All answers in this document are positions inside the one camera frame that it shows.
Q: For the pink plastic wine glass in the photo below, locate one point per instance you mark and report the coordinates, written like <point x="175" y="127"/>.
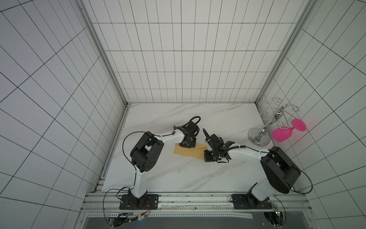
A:
<point x="282" y="134"/>

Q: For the chrome wire glass rack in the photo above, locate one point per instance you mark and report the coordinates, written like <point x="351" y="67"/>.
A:
<point x="260" y="136"/>

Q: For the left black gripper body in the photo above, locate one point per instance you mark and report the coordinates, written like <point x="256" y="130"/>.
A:
<point x="190" y="143"/>

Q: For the tan kraft envelope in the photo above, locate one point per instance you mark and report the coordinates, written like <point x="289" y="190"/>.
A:
<point x="197" y="152"/>

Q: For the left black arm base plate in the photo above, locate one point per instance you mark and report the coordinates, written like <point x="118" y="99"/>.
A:
<point x="147" y="201"/>

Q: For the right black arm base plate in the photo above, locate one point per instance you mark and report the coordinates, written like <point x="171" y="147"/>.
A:
<point x="249" y="202"/>

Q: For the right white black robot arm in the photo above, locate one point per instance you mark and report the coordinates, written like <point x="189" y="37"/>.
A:
<point x="281" y="172"/>

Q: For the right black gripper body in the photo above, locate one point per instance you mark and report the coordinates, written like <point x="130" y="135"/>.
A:
<point x="210" y="152"/>

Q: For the aluminium mounting rail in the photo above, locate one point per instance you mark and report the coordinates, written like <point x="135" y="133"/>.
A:
<point x="109" y="204"/>

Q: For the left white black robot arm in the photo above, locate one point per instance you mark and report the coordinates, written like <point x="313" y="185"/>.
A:
<point x="144" y="155"/>

